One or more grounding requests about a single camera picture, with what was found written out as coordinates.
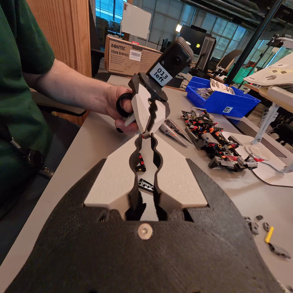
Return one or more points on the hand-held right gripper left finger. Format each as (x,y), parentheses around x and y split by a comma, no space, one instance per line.
(112,180)

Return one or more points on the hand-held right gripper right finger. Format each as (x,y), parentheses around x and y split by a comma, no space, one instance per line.
(180,180)

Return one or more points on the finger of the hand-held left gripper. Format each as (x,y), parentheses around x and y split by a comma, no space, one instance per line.
(140,105)
(162,113)

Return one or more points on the grey lego axle connector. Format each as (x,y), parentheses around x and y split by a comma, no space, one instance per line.
(145,136)

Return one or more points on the black lego frame assembly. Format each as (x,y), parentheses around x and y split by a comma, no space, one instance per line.
(140,169)

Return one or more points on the person's left forearm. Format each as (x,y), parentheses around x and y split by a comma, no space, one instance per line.
(68,89)

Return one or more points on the black curved lego beam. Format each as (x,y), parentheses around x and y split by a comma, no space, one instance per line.
(146,184)

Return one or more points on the partly built lego car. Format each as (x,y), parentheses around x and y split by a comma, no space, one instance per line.
(206,137)

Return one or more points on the lego instruction booklet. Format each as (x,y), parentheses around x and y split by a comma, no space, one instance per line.
(274,73)

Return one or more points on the pile of loose lego pieces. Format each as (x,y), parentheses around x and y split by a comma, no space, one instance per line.
(269,234)

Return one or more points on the person's left hand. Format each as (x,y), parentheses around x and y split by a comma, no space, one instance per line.
(109,100)

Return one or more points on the small black device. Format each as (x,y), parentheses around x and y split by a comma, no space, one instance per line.
(177,82)

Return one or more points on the black monitor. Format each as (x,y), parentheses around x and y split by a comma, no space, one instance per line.
(192,36)

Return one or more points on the blue storage bin white label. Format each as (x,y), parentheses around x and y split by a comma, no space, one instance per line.
(206,107)

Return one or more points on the clear plastic bags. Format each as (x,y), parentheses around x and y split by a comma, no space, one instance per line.
(203,93)

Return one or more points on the cardboard box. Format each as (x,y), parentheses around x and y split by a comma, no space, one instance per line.
(123,61)

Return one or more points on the whiteboard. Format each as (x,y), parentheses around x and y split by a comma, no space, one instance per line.
(136,20)

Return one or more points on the printed sheet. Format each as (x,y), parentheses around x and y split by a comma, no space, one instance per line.
(221,87)

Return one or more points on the beige chair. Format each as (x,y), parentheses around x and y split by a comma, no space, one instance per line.
(229,59)

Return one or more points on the black office chair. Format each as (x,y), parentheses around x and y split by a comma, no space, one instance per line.
(64,109)

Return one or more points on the black pole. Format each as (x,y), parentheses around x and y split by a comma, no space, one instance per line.
(251,43)

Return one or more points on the white rounded board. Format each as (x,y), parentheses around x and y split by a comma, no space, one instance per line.
(274,178)

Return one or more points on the wooden partition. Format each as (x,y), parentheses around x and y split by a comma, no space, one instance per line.
(68,34)

